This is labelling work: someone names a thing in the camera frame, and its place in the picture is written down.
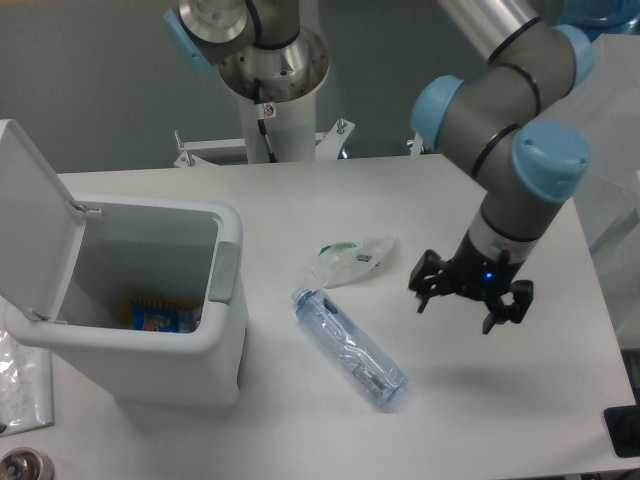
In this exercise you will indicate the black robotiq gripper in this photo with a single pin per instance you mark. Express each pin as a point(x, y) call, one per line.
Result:
point(475, 272)

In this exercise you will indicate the round metal knob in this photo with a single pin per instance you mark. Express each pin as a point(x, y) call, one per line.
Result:
point(27, 463)

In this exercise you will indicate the white trash can open lid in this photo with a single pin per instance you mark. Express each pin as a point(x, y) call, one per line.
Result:
point(71, 263)

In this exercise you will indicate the clear plastic sheet tray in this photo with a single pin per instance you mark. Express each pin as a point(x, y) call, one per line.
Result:
point(26, 384)

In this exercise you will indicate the blue orange snack wrapper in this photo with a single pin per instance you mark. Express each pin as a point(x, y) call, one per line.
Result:
point(166, 317)

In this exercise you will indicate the blue water jug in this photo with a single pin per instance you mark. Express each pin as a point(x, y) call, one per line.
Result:
point(596, 17)

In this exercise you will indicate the white pedestal base frame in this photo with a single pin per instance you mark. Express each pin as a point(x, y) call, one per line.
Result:
point(327, 146)

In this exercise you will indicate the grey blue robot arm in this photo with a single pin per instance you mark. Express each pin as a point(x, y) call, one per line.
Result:
point(491, 129)

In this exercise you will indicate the clear blue plastic bottle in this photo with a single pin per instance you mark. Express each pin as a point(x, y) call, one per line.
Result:
point(379, 377)

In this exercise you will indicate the black device at edge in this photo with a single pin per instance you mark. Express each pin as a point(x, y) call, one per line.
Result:
point(622, 423)

